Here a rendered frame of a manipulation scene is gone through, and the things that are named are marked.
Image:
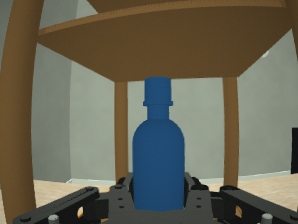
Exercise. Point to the blue bottle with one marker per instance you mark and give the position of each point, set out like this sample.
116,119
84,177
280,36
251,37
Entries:
158,152

